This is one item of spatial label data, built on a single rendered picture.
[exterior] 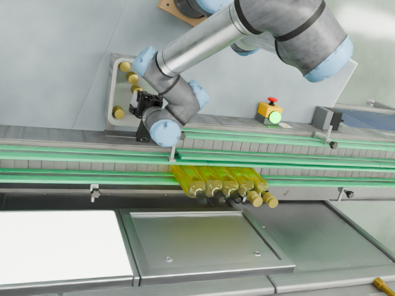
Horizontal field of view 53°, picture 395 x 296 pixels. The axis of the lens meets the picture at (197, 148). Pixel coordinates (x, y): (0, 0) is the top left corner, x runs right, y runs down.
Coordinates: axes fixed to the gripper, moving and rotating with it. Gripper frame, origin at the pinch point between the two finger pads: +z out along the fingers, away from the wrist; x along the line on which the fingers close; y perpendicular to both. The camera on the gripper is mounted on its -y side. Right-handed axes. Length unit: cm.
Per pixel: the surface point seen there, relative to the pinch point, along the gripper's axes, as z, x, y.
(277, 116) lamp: -5, -52, 4
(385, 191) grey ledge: -7, -120, -24
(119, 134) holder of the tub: 1.6, 4.8, -12.0
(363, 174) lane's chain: -7, -103, -16
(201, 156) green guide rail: -15.1, -20.3, -11.1
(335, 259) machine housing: -45, -63, -32
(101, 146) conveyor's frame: -7.5, 11.6, -13.5
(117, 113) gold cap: -0.9, 6.9, -3.8
